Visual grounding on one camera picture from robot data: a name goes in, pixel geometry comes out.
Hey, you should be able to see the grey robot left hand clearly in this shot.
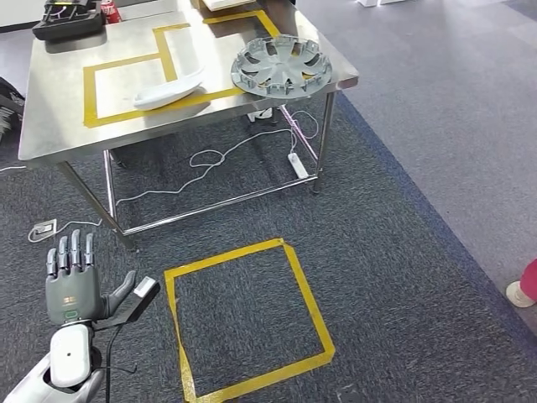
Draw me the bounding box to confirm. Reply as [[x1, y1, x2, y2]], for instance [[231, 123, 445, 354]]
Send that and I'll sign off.
[[45, 228, 137, 327]]

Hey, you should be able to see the white curved plastic part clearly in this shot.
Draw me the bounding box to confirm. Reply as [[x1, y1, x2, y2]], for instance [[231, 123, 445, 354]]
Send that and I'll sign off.
[[133, 66, 205, 111]]

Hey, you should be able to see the stainless steel workbench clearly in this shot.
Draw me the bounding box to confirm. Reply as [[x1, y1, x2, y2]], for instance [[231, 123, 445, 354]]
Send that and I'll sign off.
[[18, 0, 361, 251]]

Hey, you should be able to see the grey floor socket box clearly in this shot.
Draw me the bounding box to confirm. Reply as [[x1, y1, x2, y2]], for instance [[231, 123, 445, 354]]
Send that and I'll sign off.
[[28, 218, 57, 244]]

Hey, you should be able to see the dark stacked object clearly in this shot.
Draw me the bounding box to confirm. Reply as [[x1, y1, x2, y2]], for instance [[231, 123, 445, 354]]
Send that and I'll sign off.
[[0, 76, 26, 134]]

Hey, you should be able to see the black plastic tray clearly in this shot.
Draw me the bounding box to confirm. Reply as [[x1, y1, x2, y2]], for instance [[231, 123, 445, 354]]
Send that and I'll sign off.
[[32, 0, 106, 42]]

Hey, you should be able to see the red drink can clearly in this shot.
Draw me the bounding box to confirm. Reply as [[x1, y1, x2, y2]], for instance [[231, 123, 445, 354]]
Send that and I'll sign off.
[[100, 0, 122, 24]]

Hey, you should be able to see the white power adapter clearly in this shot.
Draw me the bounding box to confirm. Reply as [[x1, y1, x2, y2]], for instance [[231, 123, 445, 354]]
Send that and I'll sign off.
[[247, 107, 274, 123]]

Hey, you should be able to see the white power strip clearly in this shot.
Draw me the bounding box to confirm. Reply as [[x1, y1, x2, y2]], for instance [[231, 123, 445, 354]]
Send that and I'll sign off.
[[287, 151, 310, 181]]

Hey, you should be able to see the white flat box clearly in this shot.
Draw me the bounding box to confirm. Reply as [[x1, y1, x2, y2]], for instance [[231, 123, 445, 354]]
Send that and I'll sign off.
[[201, 0, 258, 13]]

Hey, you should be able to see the silver wheel hubcap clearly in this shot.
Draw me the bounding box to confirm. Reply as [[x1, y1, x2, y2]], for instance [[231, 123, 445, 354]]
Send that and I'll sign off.
[[231, 34, 333, 102]]

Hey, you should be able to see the person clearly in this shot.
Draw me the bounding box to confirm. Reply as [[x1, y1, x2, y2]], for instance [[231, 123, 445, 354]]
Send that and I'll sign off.
[[505, 258, 537, 310]]

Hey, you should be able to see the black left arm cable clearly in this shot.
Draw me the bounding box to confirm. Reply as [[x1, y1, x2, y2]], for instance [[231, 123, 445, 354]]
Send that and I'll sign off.
[[105, 325, 140, 403]]

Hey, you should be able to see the white floor cable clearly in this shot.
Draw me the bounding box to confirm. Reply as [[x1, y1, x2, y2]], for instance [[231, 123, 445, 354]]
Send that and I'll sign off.
[[54, 109, 320, 235]]

